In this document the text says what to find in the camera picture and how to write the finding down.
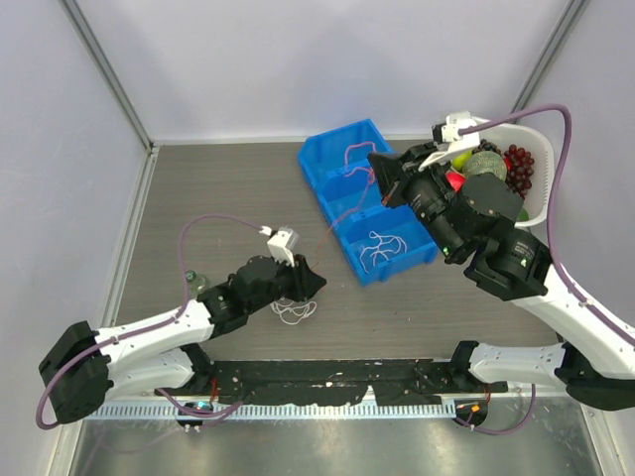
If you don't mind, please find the red apple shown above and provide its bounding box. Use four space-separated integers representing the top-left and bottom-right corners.
445 172 466 191

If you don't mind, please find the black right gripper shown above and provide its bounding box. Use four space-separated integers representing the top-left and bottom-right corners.
369 140 464 259

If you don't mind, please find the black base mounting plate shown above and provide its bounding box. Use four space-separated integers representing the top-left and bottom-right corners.
207 357 510 407

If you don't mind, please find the clear glass bottle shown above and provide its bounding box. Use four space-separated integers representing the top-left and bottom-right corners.
185 270 209 297

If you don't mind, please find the perforated cable duct strip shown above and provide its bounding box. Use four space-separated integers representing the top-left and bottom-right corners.
86 401 456 420

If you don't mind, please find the green lime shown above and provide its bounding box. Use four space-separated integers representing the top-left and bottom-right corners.
516 208 529 222

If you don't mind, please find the blue three-compartment bin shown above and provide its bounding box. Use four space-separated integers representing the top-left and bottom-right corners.
298 119 438 286

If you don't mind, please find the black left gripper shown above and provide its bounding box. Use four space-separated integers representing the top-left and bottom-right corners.
247 249 326 314

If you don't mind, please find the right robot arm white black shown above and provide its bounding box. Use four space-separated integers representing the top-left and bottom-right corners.
368 142 634 412

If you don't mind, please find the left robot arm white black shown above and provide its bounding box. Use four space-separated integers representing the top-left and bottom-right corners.
36 254 326 429

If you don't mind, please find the green yellow pear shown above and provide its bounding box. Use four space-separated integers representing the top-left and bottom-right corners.
451 151 472 173

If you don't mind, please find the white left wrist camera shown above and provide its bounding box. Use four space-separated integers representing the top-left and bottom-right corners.
267 227 299 267

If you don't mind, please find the green melon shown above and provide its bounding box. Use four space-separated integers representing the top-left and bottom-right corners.
462 151 507 180

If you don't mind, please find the white cable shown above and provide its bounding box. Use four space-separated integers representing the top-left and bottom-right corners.
270 299 318 327
358 230 410 273

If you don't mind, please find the dark red grape bunch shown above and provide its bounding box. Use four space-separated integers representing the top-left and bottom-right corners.
503 144 535 198

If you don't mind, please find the white fruit basket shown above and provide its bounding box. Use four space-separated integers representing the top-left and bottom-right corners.
479 124 555 228

